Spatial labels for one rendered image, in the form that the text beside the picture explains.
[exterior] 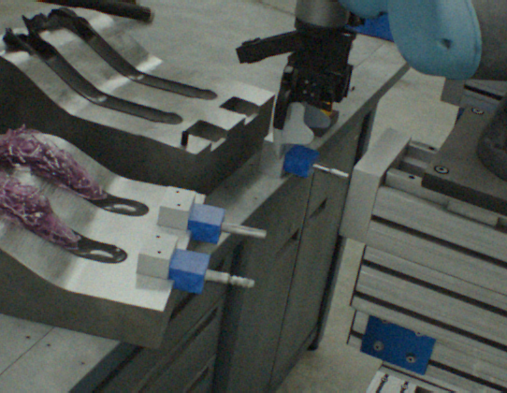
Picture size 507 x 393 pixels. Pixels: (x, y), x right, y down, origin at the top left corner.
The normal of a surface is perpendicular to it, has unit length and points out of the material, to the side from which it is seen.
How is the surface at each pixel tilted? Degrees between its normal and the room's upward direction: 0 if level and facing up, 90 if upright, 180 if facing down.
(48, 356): 0
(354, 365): 0
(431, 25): 96
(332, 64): 90
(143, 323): 90
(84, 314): 90
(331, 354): 0
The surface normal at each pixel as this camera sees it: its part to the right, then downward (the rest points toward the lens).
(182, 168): -0.42, 0.40
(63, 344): 0.15, -0.86
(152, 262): -0.14, 0.48
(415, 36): -0.94, 0.14
